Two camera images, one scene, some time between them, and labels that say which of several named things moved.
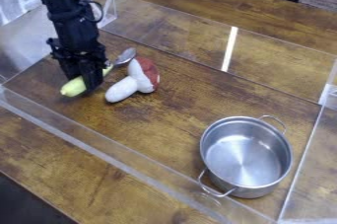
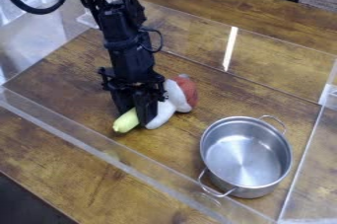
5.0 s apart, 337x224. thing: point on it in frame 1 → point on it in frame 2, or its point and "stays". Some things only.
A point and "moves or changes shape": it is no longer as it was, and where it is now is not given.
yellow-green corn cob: (75, 86) → (126, 122)
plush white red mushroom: (142, 79) moves or changes shape
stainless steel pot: (246, 156) stays
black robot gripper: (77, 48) → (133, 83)
